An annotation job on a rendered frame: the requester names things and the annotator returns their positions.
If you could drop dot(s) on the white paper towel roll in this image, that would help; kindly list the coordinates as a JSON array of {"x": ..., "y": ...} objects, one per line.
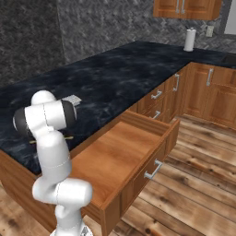
[{"x": 190, "y": 40}]

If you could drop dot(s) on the open wooden drawer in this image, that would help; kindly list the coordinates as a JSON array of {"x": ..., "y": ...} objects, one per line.
[{"x": 116, "y": 153}]

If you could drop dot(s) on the wooden drawer front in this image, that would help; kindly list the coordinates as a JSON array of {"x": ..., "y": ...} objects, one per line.
[
  {"x": 159, "y": 107},
  {"x": 147, "y": 103}
]

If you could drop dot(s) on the white window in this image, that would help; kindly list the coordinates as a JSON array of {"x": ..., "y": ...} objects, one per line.
[{"x": 231, "y": 17}]

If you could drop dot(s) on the thin yellow wooden stick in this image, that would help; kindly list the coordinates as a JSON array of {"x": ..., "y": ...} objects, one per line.
[{"x": 70, "y": 138}]

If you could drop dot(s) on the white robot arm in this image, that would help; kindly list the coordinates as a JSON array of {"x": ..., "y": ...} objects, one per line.
[{"x": 53, "y": 159}]

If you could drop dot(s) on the narrow wooden cupboard door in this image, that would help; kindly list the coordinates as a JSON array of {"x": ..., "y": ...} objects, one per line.
[{"x": 182, "y": 92}]

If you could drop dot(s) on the wooden panel under sink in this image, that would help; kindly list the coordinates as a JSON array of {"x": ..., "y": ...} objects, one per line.
[{"x": 226, "y": 76}]

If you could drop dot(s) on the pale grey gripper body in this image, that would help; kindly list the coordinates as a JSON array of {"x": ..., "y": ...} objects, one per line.
[{"x": 72, "y": 100}]

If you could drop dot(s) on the wooden wall cupboard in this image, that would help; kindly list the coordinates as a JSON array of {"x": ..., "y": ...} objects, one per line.
[{"x": 196, "y": 9}]

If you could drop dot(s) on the beige wall socket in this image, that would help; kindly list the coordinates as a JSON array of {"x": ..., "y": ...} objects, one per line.
[{"x": 210, "y": 31}]

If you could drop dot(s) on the dark sink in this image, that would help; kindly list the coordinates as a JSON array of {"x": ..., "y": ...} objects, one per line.
[{"x": 230, "y": 59}]

